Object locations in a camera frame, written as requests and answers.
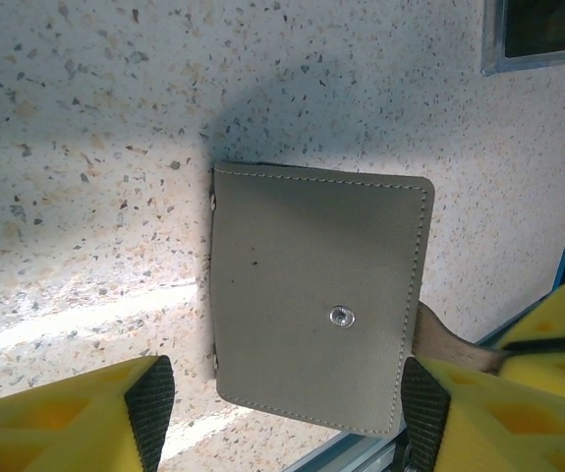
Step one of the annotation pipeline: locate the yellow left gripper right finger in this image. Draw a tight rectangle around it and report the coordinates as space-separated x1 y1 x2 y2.
399 356 565 472

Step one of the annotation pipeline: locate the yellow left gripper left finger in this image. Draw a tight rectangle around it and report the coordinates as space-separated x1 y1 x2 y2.
0 354 174 472

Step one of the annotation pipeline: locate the grey leather card holder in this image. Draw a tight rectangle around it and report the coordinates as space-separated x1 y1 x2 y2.
210 161 507 439

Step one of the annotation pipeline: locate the clear acrylic card box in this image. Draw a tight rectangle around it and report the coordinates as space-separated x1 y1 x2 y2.
480 0 565 76

